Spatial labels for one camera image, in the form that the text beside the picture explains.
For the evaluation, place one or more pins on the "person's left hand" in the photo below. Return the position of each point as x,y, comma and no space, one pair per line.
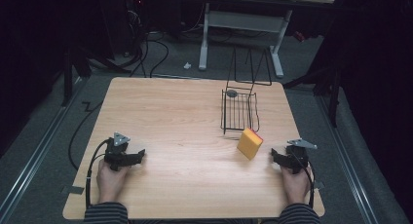
110,183

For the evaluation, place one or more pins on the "metal floor rail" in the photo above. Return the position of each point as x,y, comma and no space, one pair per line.
35,152
347,159

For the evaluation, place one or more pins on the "black stand legs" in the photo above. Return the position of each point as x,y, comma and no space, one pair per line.
78,65
324,84

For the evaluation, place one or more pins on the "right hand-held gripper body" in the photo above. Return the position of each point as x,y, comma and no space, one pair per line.
297,155

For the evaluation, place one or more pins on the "grey tape piece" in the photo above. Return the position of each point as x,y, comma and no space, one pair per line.
319,185
73,190

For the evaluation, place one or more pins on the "yellow sponge with red top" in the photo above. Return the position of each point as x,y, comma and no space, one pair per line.
249,144

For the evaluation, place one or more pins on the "person's right hand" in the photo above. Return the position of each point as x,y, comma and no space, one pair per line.
294,185

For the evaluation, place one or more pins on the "small dark round disc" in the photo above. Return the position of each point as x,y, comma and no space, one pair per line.
231,93

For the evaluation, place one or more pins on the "white-legged desk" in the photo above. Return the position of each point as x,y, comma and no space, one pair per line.
242,21

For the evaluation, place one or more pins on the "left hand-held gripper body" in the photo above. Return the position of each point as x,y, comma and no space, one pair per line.
115,150

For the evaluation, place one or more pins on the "white paper scrap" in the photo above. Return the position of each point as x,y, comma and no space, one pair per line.
187,66

